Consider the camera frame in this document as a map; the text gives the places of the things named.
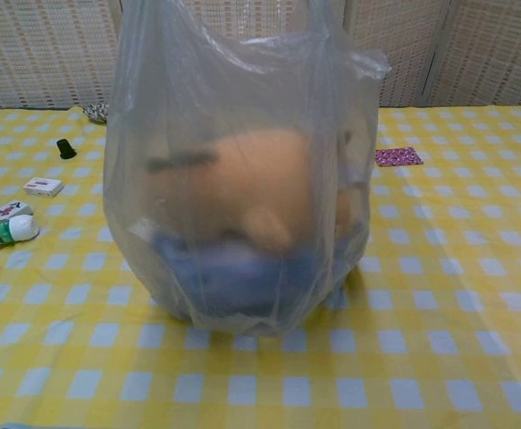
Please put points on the gray translucent plastic bag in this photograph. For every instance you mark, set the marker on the gray translucent plastic bag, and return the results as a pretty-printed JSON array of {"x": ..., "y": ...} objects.
[{"x": 224, "y": 89}]

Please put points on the yellow white checkered tablecloth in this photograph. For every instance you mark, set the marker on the yellow white checkered tablecloth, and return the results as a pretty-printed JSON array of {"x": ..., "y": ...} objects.
[{"x": 443, "y": 277}]

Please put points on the orange plush toy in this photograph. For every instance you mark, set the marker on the orange plush toy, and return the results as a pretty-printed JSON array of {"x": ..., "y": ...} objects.
[{"x": 251, "y": 183}]

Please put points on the blue cloth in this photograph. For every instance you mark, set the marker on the blue cloth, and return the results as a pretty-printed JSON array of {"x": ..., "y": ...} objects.
[{"x": 242, "y": 286}]

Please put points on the pink patterned card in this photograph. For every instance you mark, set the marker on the pink patterned card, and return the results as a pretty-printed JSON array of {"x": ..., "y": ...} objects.
[{"x": 398, "y": 157}]

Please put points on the small black cap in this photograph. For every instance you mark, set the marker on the small black cap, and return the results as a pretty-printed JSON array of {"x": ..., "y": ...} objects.
[{"x": 65, "y": 149}]

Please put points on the small white card box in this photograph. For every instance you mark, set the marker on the small white card box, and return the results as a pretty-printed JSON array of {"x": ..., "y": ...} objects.
[{"x": 43, "y": 187}]

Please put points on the white mahjong tile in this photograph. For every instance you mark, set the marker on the white mahjong tile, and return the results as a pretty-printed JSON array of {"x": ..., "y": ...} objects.
[{"x": 12, "y": 210}]

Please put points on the white green plastic bottle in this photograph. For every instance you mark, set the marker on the white green plastic bottle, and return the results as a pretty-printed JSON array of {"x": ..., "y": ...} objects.
[{"x": 5, "y": 232}]

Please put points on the beige folding screen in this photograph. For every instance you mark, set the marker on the beige folding screen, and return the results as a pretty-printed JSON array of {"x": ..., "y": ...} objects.
[{"x": 41, "y": 49}]

